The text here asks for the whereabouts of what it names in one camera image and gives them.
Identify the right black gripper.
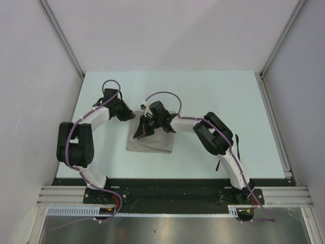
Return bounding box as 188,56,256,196
134,115,162,139

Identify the grey cloth napkin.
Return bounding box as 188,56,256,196
126,110,174,154

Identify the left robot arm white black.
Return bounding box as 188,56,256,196
56,88,136,203

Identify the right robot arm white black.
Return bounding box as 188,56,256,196
134,101,255,204

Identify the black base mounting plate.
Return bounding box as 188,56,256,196
52,177,297,214

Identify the black knife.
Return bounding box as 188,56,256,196
235,134,241,161

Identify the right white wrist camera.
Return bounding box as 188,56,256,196
140,101,153,117

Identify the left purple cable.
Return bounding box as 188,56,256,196
49,79,124,231

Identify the white slotted cable duct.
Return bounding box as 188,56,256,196
47,204,251,218

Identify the left aluminium corner post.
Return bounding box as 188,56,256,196
37,0,85,80

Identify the aluminium corner post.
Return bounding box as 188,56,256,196
259,0,309,78
37,0,85,80

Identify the aluminium front rail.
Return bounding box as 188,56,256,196
37,186,314,207

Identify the right aluminium corner post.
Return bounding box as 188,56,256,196
259,0,309,78

